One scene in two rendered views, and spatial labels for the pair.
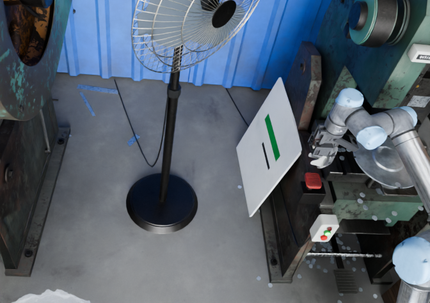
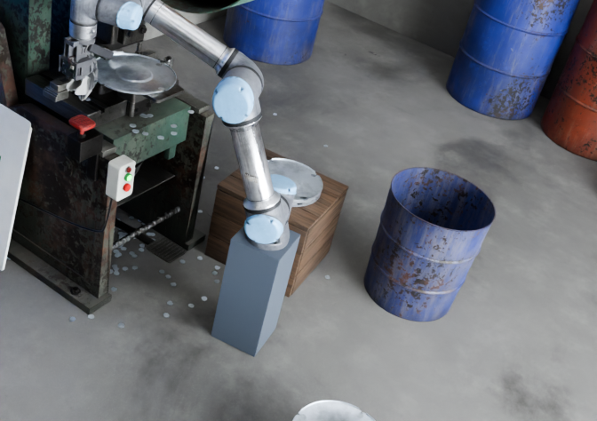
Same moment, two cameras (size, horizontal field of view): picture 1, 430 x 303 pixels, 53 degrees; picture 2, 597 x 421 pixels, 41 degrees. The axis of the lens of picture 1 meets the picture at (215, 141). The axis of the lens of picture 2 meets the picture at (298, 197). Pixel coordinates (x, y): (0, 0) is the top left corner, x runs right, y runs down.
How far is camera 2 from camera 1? 108 cm
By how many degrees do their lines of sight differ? 41
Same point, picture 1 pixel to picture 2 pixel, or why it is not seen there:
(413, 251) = (228, 88)
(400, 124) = not seen: outside the picture
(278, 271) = (88, 296)
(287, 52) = not seen: outside the picture
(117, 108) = not seen: outside the picture
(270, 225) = (37, 260)
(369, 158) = (116, 79)
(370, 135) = (130, 11)
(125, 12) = not seen: outside the picture
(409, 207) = (180, 119)
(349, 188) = (115, 126)
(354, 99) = not seen: outside the picture
